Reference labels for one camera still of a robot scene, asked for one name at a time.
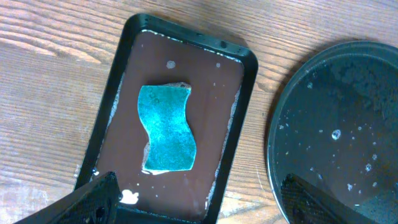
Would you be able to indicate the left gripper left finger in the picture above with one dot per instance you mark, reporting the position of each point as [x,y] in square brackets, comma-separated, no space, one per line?
[95,202]

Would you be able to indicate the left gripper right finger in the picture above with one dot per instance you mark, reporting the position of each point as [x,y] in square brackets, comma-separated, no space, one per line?
[303,202]

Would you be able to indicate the green yellow sponge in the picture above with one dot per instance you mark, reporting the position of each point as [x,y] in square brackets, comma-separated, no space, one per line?
[162,113]

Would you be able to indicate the black round tray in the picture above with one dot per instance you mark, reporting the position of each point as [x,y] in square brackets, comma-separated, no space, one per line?
[335,126]

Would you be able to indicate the black rectangular tray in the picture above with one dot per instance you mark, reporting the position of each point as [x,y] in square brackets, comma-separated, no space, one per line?
[153,51]

